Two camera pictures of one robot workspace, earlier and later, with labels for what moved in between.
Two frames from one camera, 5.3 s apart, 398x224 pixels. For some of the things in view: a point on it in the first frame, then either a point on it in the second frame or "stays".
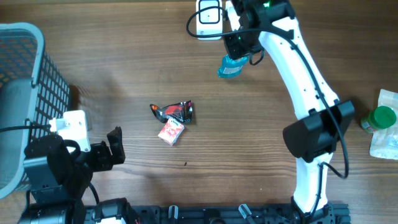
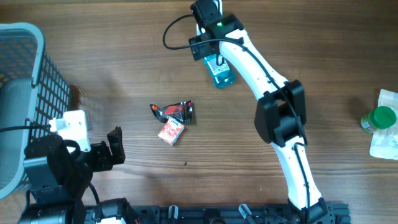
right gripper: x=234 y=51 -> x=198 y=48
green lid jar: x=380 y=117 stays
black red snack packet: x=181 y=112 stays
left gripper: x=105 y=160 stays
